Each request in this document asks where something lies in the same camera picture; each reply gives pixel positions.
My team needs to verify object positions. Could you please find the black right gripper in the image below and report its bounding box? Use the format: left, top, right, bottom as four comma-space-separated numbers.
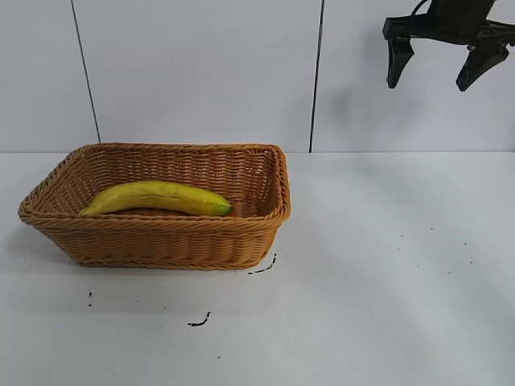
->
381, 0, 515, 92

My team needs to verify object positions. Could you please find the brown woven wicker basket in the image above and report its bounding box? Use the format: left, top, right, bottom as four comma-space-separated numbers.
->
17, 142, 292, 269

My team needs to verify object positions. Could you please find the yellow banana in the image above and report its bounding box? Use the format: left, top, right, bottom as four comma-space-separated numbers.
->
78, 180, 233, 219

